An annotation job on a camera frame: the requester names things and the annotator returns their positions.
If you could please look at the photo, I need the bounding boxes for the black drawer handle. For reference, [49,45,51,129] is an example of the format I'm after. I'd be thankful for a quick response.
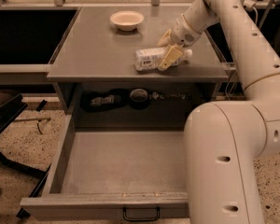
[122,207,161,222]

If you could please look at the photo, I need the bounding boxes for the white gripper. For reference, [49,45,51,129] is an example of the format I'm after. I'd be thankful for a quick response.
[157,15,199,71]

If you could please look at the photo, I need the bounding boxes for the grey cabinet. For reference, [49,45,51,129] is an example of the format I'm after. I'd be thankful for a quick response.
[48,6,227,129]

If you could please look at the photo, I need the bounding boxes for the open grey top drawer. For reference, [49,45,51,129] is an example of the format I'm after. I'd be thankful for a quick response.
[21,115,189,221]

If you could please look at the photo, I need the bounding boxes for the black bag with object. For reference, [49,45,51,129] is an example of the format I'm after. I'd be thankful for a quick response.
[80,89,129,113]

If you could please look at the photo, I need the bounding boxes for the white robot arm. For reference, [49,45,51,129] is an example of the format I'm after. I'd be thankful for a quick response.
[160,0,280,224]

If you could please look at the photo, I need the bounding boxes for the thin rod on floor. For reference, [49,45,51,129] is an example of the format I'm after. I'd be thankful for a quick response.
[13,117,51,122]

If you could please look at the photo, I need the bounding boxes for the white power cable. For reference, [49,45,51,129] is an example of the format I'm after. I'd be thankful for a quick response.
[243,0,259,28]

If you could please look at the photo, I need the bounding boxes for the white bowl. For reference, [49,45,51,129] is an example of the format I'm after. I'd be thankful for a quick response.
[110,11,144,32]

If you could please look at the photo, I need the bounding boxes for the black chair base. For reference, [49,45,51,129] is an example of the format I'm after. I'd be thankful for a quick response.
[0,81,52,219]

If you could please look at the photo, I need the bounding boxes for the black tape roll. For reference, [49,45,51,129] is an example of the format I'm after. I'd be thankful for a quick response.
[129,89,149,110]

